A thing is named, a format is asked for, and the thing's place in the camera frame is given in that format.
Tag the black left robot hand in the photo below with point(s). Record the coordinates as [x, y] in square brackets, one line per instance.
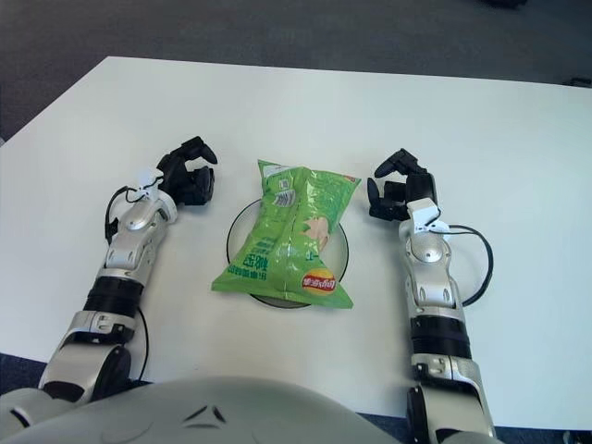
[196, 187]

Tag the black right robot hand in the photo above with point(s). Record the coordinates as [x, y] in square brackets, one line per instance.
[421, 187]

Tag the green potato chips bag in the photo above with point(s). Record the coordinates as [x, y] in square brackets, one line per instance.
[287, 231]

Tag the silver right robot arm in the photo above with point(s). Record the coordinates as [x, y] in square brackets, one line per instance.
[430, 268]

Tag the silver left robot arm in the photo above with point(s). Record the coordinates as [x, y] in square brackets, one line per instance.
[134, 226]

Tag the white plate with black rim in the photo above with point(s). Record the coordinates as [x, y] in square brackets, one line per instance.
[240, 231]

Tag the white right wrist connector box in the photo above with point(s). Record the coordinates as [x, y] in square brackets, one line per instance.
[423, 213]

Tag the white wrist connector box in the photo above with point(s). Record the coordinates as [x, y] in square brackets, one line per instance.
[149, 178]
[423, 213]

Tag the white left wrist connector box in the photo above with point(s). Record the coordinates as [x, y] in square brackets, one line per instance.
[149, 178]

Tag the grey robot torso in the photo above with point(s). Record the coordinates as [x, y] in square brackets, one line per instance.
[231, 416]

